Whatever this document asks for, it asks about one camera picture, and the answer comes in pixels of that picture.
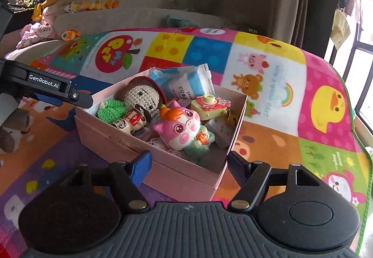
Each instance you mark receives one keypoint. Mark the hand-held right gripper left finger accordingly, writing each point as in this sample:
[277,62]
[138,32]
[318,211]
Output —
[141,167]

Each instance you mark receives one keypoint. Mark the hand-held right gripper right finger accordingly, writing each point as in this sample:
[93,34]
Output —
[239,167]

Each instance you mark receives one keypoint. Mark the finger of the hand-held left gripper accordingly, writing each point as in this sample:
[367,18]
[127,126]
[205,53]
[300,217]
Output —
[83,100]

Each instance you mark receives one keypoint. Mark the pink box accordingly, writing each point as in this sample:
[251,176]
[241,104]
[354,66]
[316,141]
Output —
[174,176]

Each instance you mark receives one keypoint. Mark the small painted face figurine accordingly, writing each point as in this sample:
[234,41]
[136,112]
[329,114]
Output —
[131,121]

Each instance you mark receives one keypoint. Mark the pink pig figurine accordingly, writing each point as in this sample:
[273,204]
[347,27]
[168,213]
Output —
[180,129]

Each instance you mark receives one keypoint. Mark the crochet doll with red hat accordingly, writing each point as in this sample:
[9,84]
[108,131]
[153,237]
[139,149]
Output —
[140,96]

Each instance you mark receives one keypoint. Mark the yellow pink toy camera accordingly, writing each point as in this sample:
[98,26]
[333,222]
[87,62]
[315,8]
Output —
[208,106]

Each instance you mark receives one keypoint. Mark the blue tissue pack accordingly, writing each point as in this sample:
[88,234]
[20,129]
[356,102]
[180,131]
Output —
[186,83]

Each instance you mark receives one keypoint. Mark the person's left hand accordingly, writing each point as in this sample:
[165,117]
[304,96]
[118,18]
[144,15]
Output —
[17,121]

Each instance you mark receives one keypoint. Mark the pink floral clothes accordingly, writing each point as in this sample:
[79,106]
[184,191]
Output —
[36,33]

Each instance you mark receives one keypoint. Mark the colourful printed play mat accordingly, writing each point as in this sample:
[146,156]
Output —
[291,144]

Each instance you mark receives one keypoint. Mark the orange fish toy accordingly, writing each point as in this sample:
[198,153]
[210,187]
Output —
[70,35]

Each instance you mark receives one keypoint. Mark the beige plush toy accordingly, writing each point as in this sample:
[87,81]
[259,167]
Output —
[54,11]

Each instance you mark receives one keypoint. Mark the teal cloth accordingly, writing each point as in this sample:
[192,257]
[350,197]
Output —
[177,20]

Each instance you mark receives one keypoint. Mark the yellow hanging cloth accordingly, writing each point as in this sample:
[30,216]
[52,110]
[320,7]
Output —
[341,29]

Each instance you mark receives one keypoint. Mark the window frame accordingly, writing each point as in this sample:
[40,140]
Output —
[361,50]

